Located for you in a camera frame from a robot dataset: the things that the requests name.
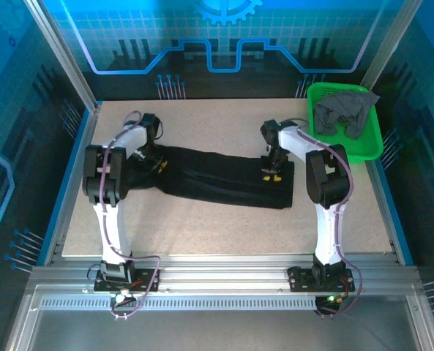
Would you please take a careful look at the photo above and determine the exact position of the black t-shirt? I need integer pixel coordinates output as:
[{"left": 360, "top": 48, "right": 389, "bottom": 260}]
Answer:
[{"left": 122, "top": 143, "right": 296, "bottom": 211}]

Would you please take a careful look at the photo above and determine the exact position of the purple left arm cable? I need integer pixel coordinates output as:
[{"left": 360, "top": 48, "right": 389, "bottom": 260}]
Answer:
[{"left": 87, "top": 110, "right": 163, "bottom": 321}]

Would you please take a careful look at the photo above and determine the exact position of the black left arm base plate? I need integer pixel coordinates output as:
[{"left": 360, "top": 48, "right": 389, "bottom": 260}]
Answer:
[{"left": 92, "top": 268, "right": 162, "bottom": 294}]

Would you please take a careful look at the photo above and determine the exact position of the aluminium mounting rail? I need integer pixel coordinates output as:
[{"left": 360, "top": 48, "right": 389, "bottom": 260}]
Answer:
[{"left": 29, "top": 253, "right": 421, "bottom": 294}]

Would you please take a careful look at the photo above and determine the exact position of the slotted aluminium cable duct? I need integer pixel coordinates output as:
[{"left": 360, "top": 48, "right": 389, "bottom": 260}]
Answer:
[{"left": 38, "top": 296, "right": 318, "bottom": 312}]

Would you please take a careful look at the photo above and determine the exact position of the grey t-shirt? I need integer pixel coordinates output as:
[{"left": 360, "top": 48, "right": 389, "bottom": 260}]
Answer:
[{"left": 312, "top": 91, "right": 381, "bottom": 140}]

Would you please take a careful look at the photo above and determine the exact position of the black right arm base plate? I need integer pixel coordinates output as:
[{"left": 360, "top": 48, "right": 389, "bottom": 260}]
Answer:
[{"left": 286, "top": 265, "right": 356, "bottom": 293}]

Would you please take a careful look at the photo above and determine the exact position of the green plastic basket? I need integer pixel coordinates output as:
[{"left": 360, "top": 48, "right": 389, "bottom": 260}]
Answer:
[{"left": 307, "top": 81, "right": 384, "bottom": 164}]

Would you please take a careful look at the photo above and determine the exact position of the aluminium frame post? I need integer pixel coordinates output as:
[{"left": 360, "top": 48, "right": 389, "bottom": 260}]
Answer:
[
  {"left": 358, "top": 0, "right": 423, "bottom": 100},
  {"left": 23, "top": 0, "right": 103, "bottom": 112}
]

